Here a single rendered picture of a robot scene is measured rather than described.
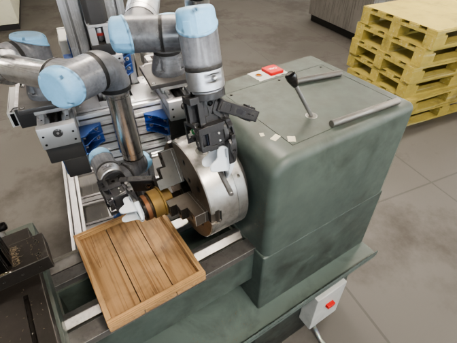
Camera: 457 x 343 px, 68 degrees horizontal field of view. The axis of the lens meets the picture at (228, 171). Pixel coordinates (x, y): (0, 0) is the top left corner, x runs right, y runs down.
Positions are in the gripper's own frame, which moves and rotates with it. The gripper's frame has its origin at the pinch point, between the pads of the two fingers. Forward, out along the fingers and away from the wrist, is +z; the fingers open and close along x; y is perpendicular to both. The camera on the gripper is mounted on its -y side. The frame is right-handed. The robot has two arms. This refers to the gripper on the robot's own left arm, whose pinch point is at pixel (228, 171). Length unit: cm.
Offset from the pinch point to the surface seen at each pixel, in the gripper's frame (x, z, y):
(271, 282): -12, 58, -17
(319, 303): -11, 87, -41
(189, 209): -14.1, 15.3, 6.4
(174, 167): -25.2, 7.3, 4.2
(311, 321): -15, 102, -40
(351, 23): -299, 39, -398
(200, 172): -12.6, 4.9, 1.5
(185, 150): -19.5, 0.4, 1.9
